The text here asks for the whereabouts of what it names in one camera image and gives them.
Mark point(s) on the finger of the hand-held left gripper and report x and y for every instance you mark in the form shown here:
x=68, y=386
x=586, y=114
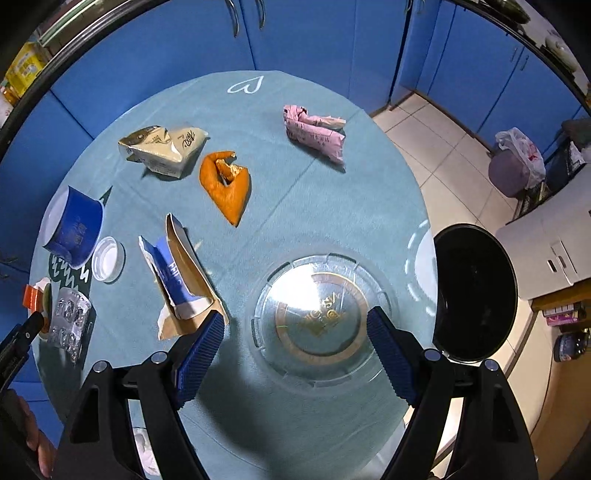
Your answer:
x=23, y=334

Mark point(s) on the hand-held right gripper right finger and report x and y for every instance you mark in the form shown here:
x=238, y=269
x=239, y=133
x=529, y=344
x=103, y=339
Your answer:
x=392, y=360

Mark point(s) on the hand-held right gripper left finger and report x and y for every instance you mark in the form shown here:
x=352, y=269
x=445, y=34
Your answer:
x=201, y=360

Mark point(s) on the black round trash bin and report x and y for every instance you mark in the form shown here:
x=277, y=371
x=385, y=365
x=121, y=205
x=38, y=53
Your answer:
x=475, y=290

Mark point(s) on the orange wrapper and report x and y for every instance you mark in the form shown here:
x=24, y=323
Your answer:
x=231, y=198

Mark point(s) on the person's left hand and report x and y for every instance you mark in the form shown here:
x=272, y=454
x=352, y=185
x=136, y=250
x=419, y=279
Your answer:
x=44, y=454

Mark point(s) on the small orange white packet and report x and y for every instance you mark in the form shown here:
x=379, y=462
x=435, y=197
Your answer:
x=32, y=297

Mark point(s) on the silver blister pack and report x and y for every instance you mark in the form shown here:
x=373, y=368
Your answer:
x=69, y=318

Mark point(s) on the clear round plastic lid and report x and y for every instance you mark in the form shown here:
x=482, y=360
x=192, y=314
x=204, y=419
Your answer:
x=314, y=304

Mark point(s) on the white plastic bag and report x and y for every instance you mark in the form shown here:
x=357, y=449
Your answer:
x=145, y=454

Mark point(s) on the white round lid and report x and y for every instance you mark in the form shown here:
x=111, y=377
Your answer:
x=108, y=261

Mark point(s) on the blue paper cup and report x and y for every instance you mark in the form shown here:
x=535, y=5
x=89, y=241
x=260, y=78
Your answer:
x=76, y=221

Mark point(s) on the pink boxes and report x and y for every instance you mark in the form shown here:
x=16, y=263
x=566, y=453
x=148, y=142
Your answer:
x=563, y=316

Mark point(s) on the dark glass jar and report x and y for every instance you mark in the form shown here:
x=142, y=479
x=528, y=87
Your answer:
x=570, y=346

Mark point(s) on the white air purifier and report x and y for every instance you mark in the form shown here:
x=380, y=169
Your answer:
x=545, y=244

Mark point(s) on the beige crumpled carton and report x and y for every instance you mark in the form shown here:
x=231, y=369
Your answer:
x=157, y=152

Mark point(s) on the purple waste bin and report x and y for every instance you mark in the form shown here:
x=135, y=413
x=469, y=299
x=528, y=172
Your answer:
x=503, y=173

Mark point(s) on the pink crumpled wrapper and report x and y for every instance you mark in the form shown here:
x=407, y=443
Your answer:
x=314, y=136

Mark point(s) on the purple bin with white bag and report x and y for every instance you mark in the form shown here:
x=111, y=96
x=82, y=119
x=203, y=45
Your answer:
x=526, y=152

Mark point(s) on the black shelf rack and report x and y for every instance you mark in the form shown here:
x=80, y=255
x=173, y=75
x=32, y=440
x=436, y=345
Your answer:
x=558, y=166

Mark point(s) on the yellow packet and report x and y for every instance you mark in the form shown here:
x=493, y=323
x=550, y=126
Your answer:
x=25, y=69

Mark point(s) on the black kitchen countertop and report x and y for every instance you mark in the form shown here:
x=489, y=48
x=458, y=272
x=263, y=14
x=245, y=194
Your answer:
x=94, y=39

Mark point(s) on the blue kitchen cabinets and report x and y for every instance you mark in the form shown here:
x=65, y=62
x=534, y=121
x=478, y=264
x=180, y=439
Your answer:
x=323, y=37

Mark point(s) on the white cooking pot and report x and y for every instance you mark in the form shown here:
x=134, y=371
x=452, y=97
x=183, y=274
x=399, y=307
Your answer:
x=558, y=46

